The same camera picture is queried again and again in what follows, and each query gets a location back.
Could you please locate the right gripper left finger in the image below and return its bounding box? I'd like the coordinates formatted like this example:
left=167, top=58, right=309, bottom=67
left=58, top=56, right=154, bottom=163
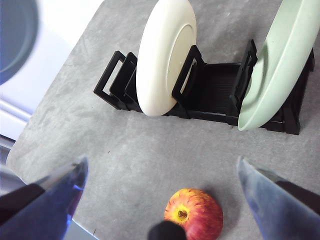
left=0, top=156, right=90, bottom=240

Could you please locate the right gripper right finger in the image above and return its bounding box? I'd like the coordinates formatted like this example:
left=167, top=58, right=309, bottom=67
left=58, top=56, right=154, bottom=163
left=236, top=156, right=320, bottom=240

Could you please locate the red apple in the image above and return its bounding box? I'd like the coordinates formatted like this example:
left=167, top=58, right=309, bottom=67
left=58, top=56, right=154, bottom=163
left=163, top=187, right=224, bottom=240

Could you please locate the blue plate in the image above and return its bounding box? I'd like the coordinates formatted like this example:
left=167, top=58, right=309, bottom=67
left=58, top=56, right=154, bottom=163
left=0, top=0, right=40, bottom=86

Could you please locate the pale green plate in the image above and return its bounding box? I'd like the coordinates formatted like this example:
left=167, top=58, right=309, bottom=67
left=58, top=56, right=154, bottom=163
left=237, top=0, right=320, bottom=132

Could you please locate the black plate rack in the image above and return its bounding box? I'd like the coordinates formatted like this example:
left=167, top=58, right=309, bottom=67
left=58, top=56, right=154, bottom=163
left=93, top=39, right=315, bottom=136

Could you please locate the cream white plate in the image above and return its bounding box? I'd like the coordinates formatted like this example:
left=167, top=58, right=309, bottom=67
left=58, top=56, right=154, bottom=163
left=136, top=0, right=198, bottom=117

